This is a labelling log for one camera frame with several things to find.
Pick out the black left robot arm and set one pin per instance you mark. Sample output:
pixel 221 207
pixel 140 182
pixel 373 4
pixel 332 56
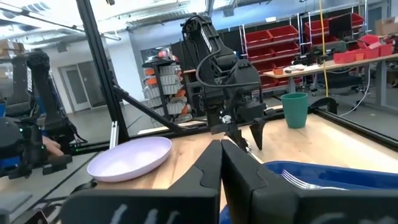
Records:
pixel 206 46

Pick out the black monitor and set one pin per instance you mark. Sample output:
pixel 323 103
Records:
pixel 340 26

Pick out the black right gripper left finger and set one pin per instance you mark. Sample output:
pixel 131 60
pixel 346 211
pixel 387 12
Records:
pixel 192 199

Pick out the cart with white orange bins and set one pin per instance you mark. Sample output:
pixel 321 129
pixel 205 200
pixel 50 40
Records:
pixel 168 90

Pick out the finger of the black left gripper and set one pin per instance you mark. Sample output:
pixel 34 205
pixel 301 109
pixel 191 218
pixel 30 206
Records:
pixel 238 138
pixel 258 133

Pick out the green plastic cup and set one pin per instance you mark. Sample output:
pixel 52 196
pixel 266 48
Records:
pixel 294 112

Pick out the red storage bins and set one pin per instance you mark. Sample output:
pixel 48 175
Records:
pixel 363 49

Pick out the person's hand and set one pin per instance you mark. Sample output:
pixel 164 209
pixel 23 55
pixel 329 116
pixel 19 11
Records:
pixel 53 146

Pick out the black metal table frame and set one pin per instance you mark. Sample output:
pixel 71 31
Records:
pixel 102 71

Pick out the blue plastic tray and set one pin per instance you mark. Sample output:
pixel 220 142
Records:
pixel 348 175

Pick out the red bin shelf rack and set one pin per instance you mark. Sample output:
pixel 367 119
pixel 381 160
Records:
pixel 273 49

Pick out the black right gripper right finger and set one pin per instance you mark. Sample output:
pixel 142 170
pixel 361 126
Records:
pixel 264 199

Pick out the wooden workbench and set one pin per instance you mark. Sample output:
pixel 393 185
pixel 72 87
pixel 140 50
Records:
pixel 326 67

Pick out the lavender plastic plate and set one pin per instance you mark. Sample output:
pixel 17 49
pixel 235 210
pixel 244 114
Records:
pixel 130 158

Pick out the cardboard box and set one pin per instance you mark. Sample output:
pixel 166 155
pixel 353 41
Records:
pixel 387 26

